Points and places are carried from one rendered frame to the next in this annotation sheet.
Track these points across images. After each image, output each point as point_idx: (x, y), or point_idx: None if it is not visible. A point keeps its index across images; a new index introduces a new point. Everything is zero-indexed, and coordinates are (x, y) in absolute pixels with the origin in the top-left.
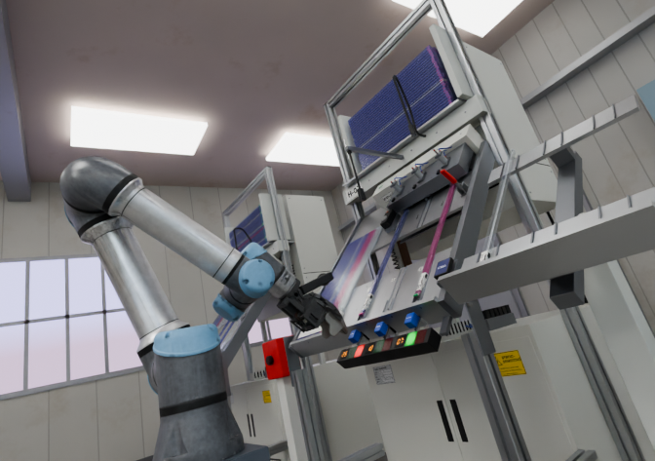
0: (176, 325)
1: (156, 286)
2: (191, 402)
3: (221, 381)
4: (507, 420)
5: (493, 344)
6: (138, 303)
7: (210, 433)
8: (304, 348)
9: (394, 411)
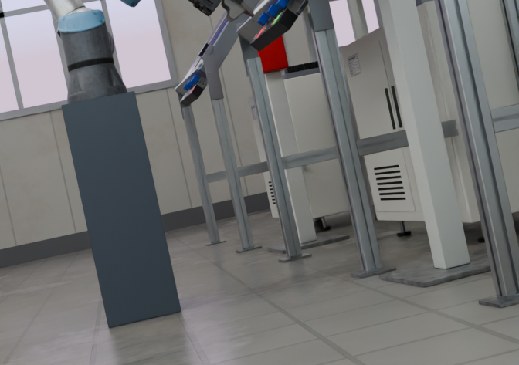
0: (81, 11)
1: None
2: (83, 62)
3: (105, 50)
4: (329, 82)
5: (333, 21)
6: None
7: (95, 81)
8: (249, 35)
9: (363, 105)
